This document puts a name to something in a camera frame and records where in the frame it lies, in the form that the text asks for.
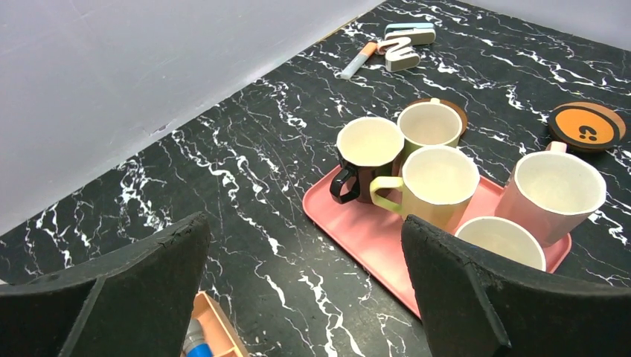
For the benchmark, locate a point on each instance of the pink mug large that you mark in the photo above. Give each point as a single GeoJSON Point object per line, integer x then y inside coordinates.
{"type": "Point", "coordinates": [551, 192]}

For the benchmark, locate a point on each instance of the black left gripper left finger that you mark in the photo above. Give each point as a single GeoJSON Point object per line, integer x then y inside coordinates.
{"type": "Point", "coordinates": [134, 301]}

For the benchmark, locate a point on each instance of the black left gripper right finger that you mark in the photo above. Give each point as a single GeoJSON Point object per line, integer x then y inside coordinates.
{"type": "Point", "coordinates": [474, 302]}

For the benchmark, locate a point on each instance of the black mug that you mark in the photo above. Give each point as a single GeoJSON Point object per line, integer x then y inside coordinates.
{"type": "Point", "coordinates": [367, 147]}

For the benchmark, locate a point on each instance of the pink mug near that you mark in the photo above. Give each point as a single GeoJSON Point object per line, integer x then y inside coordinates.
{"type": "Point", "coordinates": [505, 238]}

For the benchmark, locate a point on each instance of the brown grooved wooden coaster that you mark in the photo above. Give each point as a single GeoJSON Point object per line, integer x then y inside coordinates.
{"type": "Point", "coordinates": [461, 113]}

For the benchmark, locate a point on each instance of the orange black round coaster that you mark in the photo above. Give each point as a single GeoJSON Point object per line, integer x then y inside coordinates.
{"type": "Point", "coordinates": [586, 127]}

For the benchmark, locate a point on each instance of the orange white marker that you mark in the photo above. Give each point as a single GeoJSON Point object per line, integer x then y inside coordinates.
{"type": "Point", "coordinates": [358, 61]}

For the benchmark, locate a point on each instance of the green mug far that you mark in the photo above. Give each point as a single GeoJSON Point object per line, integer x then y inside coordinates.
{"type": "Point", "coordinates": [428, 124]}

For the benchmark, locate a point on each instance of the blue grey glue bottle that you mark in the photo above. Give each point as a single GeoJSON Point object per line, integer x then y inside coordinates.
{"type": "Point", "coordinates": [194, 344]}

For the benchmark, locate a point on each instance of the orange desk organiser box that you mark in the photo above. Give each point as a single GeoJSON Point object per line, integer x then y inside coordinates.
{"type": "Point", "coordinates": [219, 334]}

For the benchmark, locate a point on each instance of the yellow-green mug centre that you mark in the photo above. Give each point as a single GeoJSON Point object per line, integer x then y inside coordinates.
{"type": "Point", "coordinates": [436, 184]}

